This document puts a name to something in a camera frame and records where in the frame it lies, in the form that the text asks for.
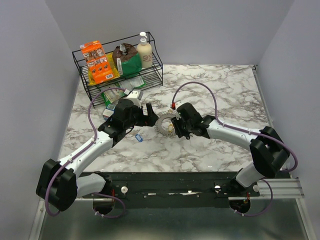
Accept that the yellow key tag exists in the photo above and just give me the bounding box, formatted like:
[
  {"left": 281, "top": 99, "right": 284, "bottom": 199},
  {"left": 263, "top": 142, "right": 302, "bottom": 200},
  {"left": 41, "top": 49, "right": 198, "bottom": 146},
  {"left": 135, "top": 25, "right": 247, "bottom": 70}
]
[{"left": 168, "top": 123, "right": 174, "bottom": 133}]

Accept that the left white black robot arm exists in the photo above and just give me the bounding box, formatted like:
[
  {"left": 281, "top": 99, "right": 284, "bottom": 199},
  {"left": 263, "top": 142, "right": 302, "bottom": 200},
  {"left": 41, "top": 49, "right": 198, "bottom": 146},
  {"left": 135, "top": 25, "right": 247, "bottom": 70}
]
[{"left": 36, "top": 98, "right": 159, "bottom": 216}]

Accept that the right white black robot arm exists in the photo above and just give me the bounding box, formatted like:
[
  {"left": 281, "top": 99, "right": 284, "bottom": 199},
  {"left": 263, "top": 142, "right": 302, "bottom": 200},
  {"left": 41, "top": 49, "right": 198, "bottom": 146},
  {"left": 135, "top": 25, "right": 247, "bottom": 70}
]
[{"left": 171, "top": 102, "right": 290, "bottom": 196}]

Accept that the blue key tag on table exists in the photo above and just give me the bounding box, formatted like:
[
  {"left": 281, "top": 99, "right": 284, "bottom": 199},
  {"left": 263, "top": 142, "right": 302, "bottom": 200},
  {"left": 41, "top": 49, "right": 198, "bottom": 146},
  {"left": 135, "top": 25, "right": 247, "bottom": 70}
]
[{"left": 135, "top": 134, "right": 143, "bottom": 143}]

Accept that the small blue white box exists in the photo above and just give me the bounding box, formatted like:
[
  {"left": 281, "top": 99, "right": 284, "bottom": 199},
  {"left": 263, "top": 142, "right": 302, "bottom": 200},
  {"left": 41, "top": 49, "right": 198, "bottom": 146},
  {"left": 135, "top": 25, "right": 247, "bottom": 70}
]
[{"left": 102, "top": 104, "right": 116, "bottom": 120}]

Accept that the green white snack pouch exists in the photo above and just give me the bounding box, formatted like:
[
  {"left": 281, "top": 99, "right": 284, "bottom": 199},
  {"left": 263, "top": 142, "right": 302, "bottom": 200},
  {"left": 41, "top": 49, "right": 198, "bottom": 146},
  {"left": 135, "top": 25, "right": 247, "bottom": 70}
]
[{"left": 98, "top": 76, "right": 146, "bottom": 106}]

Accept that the brown and green bag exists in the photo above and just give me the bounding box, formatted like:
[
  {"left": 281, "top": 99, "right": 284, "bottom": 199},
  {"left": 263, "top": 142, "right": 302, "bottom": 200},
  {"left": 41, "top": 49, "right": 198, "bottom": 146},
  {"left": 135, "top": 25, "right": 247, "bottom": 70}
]
[{"left": 112, "top": 43, "right": 142, "bottom": 77}]

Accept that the cream pump lotion bottle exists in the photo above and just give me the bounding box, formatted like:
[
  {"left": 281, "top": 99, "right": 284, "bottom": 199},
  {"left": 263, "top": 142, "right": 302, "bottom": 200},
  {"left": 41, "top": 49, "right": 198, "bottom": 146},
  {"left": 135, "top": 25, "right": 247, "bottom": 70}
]
[{"left": 136, "top": 31, "right": 153, "bottom": 68}]

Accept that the yellow packet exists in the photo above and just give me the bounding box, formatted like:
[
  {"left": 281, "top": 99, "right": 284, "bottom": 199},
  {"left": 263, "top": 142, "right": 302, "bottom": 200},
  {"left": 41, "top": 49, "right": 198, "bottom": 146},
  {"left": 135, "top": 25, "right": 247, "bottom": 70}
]
[{"left": 87, "top": 52, "right": 120, "bottom": 86}]

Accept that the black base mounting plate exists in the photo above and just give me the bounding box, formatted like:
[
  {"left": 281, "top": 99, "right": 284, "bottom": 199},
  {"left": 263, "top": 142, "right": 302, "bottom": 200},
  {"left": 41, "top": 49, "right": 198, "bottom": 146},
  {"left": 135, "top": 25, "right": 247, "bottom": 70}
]
[{"left": 74, "top": 171, "right": 293, "bottom": 210}]

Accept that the orange product box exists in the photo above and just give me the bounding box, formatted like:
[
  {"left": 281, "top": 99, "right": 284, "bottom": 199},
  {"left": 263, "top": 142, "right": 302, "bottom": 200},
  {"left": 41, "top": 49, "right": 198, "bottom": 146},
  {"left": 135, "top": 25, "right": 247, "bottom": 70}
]
[{"left": 80, "top": 40, "right": 115, "bottom": 86}]

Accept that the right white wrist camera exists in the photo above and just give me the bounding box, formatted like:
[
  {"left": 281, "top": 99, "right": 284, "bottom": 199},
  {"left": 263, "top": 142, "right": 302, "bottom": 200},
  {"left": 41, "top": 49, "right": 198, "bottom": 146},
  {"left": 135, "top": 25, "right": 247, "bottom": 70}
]
[{"left": 174, "top": 110, "right": 181, "bottom": 120}]

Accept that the black wire shelf rack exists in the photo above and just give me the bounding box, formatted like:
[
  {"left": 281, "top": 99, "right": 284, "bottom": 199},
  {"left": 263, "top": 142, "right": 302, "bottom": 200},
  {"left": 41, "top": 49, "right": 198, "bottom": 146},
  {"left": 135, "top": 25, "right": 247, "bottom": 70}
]
[{"left": 72, "top": 31, "right": 163, "bottom": 100}]

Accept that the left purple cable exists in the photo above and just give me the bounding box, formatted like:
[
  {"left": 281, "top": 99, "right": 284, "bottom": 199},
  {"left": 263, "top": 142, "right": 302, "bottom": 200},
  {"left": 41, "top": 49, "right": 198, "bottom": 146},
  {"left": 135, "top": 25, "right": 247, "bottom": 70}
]
[{"left": 44, "top": 87, "right": 131, "bottom": 219}]

